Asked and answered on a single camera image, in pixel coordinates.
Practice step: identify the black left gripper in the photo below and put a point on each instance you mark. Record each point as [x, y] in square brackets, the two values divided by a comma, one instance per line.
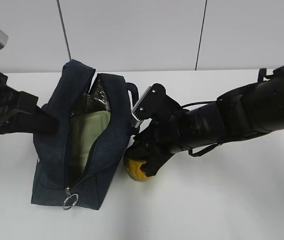
[19, 112]

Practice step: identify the yellow pear-shaped fruit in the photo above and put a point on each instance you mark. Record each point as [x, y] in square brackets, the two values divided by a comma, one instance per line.
[132, 167]

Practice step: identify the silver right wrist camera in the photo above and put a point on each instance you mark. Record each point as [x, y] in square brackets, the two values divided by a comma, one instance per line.
[154, 104]

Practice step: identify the green lid glass food container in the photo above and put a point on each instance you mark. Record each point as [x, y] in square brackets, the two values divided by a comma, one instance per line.
[85, 129]

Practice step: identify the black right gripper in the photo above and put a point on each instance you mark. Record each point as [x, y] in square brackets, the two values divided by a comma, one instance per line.
[156, 144]

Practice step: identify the navy blue lunch bag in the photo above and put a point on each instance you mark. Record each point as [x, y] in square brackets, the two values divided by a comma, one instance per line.
[79, 91]

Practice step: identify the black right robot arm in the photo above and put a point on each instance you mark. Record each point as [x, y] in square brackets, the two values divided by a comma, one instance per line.
[241, 114]

